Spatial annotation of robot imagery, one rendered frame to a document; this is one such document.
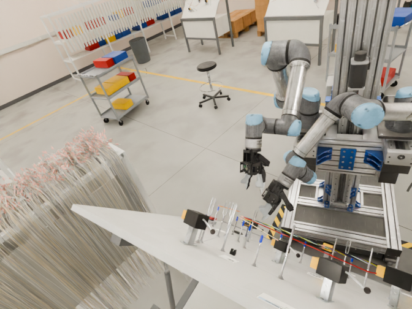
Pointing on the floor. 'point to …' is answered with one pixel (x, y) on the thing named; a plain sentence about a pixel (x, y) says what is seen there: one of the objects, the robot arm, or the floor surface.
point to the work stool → (209, 83)
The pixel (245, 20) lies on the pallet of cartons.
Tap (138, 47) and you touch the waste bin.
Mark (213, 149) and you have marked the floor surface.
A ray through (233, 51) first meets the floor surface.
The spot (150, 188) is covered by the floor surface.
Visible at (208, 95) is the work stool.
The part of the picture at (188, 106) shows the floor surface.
